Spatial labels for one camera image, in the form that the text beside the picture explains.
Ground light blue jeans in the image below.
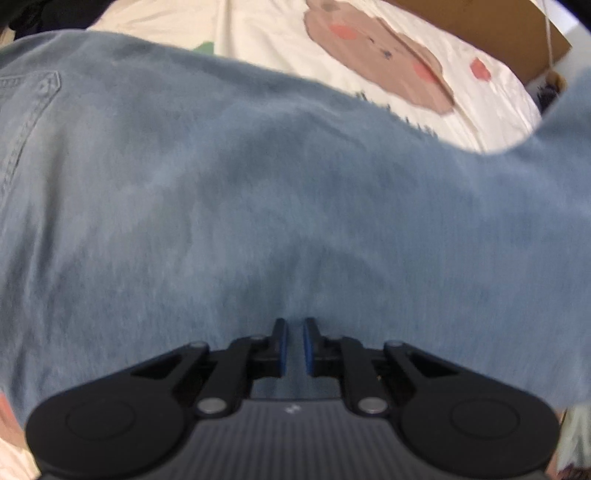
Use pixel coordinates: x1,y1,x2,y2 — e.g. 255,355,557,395
0,30,591,428

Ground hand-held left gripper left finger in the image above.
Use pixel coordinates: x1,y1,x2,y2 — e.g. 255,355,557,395
134,318,289,414

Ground black crumpled cloth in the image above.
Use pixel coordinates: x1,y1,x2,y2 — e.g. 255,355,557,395
0,0,123,35

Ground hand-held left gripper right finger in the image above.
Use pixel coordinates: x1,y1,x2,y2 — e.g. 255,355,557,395
302,318,455,414

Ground long cardboard sheet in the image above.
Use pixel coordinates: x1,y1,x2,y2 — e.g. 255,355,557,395
383,0,573,86

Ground white cable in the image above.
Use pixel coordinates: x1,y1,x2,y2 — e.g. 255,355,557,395
542,0,557,70

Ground bear print bed sheet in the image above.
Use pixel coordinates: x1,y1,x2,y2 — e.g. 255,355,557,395
0,0,543,480

